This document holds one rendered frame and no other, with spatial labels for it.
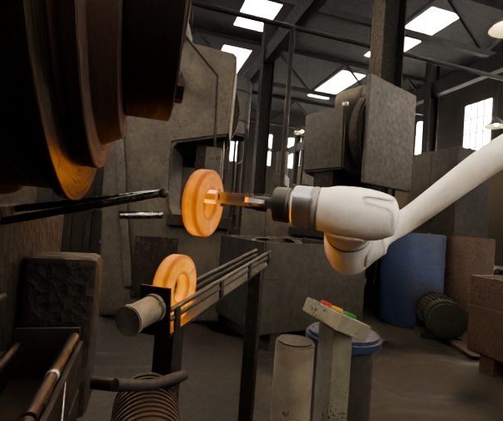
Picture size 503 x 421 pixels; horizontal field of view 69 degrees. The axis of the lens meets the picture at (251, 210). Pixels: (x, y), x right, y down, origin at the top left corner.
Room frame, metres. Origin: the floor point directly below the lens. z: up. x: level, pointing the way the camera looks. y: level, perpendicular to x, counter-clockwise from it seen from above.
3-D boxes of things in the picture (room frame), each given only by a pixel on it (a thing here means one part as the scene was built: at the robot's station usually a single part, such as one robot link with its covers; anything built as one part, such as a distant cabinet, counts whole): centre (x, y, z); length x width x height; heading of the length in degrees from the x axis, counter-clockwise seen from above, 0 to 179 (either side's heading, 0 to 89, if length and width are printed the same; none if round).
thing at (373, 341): (1.58, -0.43, 0.22); 0.32 x 0.32 x 0.43
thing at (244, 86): (9.39, 0.68, 2.25); 0.92 x 0.92 x 4.50
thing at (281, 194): (0.79, -0.04, 0.91); 0.09 x 0.08 x 0.07; 72
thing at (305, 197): (0.77, -0.11, 0.91); 0.09 x 0.06 x 0.09; 162
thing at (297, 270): (3.06, -0.33, 0.39); 1.03 x 0.83 x 0.77; 122
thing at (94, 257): (0.57, 0.28, 0.68); 0.11 x 0.08 x 0.24; 107
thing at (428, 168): (4.95, -2.63, 1.00); 0.80 x 0.63 x 2.00; 22
